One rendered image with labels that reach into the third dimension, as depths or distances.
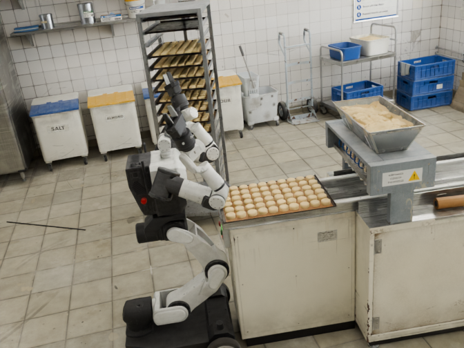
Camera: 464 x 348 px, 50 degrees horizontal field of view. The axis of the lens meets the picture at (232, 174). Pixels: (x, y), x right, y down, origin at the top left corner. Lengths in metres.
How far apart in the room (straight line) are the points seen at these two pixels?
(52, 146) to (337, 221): 4.10
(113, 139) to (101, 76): 0.91
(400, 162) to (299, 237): 0.68
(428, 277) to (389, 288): 0.22
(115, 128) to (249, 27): 2.17
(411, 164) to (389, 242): 0.44
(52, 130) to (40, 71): 0.87
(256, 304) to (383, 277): 0.72
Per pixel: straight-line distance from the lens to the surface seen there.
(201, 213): 4.26
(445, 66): 7.11
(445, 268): 2.94
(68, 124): 6.01
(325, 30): 7.00
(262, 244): 2.69
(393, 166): 2.48
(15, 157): 5.93
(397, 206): 2.58
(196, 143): 2.26
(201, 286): 2.94
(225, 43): 6.60
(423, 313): 3.07
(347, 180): 2.99
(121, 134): 6.03
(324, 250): 2.80
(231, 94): 6.05
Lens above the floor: 2.17
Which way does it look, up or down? 24 degrees down
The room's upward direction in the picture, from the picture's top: 6 degrees counter-clockwise
